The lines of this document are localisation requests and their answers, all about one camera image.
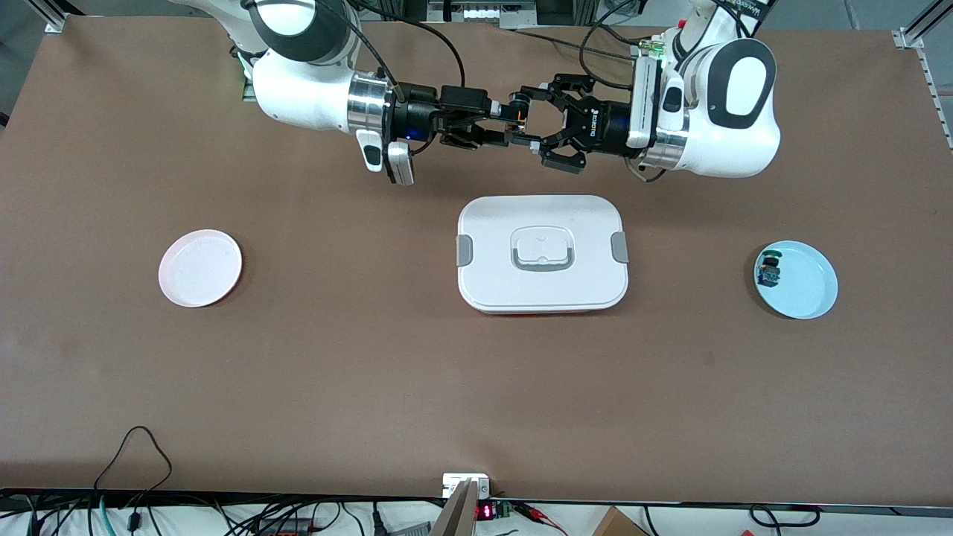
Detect white power strip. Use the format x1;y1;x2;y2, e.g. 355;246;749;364
428;0;538;31

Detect light blue round plate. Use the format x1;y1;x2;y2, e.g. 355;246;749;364
753;240;839;320

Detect pink round plate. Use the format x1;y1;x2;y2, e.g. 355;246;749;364
158;229;243;308

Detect red clip test leads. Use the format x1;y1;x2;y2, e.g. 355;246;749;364
514;502;568;535

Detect brown cardboard box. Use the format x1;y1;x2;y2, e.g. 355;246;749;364
592;506;650;536

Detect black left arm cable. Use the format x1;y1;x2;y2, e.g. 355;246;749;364
581;0;768;98

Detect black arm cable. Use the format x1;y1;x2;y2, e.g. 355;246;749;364
581;0;768;98
320;0;466;101

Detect black cable across table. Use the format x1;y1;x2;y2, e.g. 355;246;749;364
500;26;641;60

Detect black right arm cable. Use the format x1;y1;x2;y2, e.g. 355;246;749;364
320;0;466;101

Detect white lunch box grey handle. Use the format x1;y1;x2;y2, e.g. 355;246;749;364
456;194;630;316

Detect aluminium frame rail with holes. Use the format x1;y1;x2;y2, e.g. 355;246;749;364
892;0;953;150

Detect white mounting bracket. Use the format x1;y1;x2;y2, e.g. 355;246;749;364
442;473;491;498

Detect aluminium frame profile corner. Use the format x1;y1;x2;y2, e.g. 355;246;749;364
30;0;75;34

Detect aluminium camera mount profile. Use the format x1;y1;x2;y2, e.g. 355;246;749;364
430;479;479;536

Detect black looped cable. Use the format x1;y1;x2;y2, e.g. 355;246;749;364
93;426;173;514

